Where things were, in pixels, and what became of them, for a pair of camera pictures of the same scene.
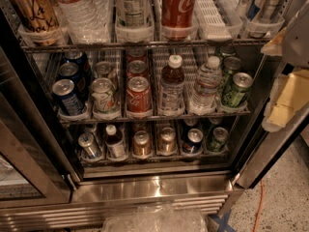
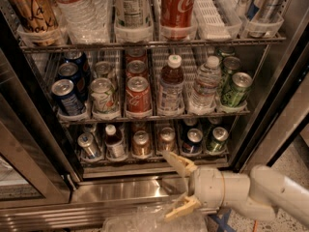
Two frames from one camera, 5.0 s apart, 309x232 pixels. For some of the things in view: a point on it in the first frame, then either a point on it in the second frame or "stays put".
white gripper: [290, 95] -> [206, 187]
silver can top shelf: [133, 7] stays put
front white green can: [103, 94] stays put
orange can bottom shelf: [167, 141] stays put
